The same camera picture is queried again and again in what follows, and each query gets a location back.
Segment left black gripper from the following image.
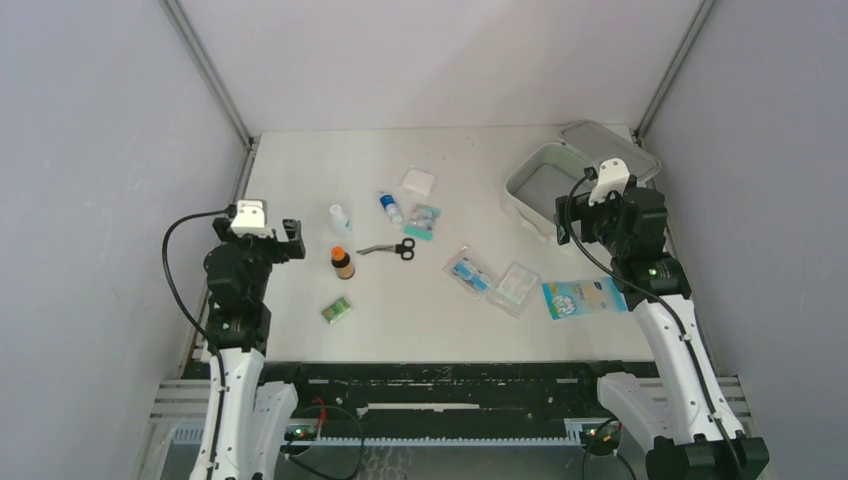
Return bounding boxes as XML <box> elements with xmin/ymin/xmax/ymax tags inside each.
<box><xmin>213</xmin><ymin>219</ymin><xmax>303</xmax><ymax>303</ymax></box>

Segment brown bottle orange cap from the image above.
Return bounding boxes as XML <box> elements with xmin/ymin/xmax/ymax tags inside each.
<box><xmin>331</xmin><ymin>246</ymin><xmax>355</xmax><ymax>280</ymax></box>

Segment white bottle green label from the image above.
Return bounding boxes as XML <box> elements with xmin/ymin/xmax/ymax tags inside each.
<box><xmin>329</xmin><ymin>204</ymin><xmax>352</xmax><ymax>237</ymax></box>

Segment grey plastic medicine box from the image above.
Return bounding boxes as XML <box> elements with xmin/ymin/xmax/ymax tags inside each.
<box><xmin>501</xmin><ymin>143</ymin><xmax>595</xmax><ymax>247</ymax></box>

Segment small green box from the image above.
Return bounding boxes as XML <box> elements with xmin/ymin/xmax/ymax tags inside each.
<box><xmin>321</xmin><ymin>296</ymin><xmax>353</xmax><ymax>325</ymax></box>

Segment blue white bandage roll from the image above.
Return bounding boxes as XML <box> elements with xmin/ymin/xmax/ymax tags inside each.
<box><xmin>378</xmin><ymin>191</ymin><xmax>404</xmax><ymax>226</ymax></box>

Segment white gauze packet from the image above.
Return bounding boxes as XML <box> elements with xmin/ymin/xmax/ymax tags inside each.
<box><xmin>400</xmin><ymin>167</ymin><xmax>437</xmax><ymax>197</ymax></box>

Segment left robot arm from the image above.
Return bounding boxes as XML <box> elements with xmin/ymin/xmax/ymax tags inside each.
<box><xmin>190</xmin><ymin>219</ymin><xmax>313</xmax><ymax>479</ymax></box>

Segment blue cotton ball pack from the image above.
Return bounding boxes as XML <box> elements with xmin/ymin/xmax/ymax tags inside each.
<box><xmin>541</xmin><ymin>277</ymin><xmax>628</xmax><ymax>320</ymax></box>

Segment grey box lid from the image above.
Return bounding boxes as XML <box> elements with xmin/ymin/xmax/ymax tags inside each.
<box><xmin>558</xmin><ymin>120</ymin><xmax>662</xmax><ymax>183</ymax></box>

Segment clear plastic swab pack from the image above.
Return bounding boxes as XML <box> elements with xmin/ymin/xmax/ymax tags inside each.
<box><xmin>487</xmin><ymin>261</ymin><xmax>541</xmax><ymax>318</ymax></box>

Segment blue items zip bag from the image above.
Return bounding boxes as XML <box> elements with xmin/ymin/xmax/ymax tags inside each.
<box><xmin>443</xmin><ymin>245</ymin><xmax>495</xmax><ymax>298</ymax></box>

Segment teal bagged bandage pack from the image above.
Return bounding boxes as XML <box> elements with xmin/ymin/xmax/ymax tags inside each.
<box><xmin>402</xmin><ymin>204</ymin><xmax>441</xmax><ymax>241</ymax></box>

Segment left circuit board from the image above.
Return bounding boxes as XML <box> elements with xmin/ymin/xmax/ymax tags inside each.
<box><xmin>284</xmin><ymin>425</ymin><xmax>320</xmax><ymax>442</ymax></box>

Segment circuit board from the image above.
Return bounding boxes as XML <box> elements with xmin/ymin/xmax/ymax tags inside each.
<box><xmin>284</xmin><ymin>425</ymin><xmax>320</xmax><ymax>442</ymax></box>
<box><xmin>582</xmin><ymin>422</ymin><xmax>623</xmax><ymax>444</ymax></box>

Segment right circuit board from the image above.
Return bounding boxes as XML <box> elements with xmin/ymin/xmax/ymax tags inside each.
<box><xmin>582</xmin><ymin>422</ymin><xmax>623</xmax><ymax>444</ymax></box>

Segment black handled medical scissors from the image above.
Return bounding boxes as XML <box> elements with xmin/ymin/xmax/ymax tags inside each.
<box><xmin>356</xmin><ymin>237</ymin><xmax>416</xmax><ymax>261</ymax></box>

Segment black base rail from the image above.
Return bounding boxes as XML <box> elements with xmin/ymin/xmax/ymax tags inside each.
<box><xmin>182</xmin><ymin>360</ymin><xmax>664</xmax><ymax>442</ymax></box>

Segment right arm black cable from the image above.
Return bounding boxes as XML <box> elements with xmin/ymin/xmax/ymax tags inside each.
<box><xmin>564</xmin><ymin>168</ymin><xmax>747</xmax><ymax>480</ymax></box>

